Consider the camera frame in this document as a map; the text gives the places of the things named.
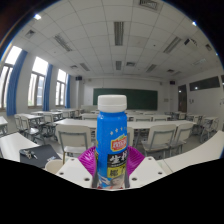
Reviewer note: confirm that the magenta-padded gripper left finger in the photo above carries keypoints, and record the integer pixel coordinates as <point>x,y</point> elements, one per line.
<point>74,171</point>

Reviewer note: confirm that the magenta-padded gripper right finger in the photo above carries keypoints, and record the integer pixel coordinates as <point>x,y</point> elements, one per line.
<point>146,170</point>

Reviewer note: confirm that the blue drink bottle white cap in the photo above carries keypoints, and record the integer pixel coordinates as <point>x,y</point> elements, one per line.
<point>111,133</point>

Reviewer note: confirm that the dark flat laptop sleeve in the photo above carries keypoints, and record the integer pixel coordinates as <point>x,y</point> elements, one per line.
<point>43,155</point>

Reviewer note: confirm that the classroom chairs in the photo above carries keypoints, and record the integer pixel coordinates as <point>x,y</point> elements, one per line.
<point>75,136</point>

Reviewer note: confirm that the classroom desks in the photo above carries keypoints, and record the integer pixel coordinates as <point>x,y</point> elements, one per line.
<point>146,124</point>

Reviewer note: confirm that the bunch of keys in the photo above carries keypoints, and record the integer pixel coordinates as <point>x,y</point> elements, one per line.
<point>29,154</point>

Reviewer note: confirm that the green chalkboard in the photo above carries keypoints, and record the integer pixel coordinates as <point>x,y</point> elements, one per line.
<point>143,99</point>

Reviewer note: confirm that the dark classroom door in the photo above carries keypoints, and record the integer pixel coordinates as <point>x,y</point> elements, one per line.
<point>182,98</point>

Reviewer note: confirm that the classroom windows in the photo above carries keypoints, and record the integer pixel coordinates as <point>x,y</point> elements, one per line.
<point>37,85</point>

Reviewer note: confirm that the blue window curtains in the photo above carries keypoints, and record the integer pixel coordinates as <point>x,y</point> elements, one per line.
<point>15,83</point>

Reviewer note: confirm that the ceiling lights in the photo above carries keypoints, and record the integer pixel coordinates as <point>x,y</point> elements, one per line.
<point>118,33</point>

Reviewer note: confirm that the black wall speaker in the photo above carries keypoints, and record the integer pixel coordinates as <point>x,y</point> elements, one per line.
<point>78,78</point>
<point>172,82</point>

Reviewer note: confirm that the dark interior wall window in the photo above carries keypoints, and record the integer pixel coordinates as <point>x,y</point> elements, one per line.
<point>204,83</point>

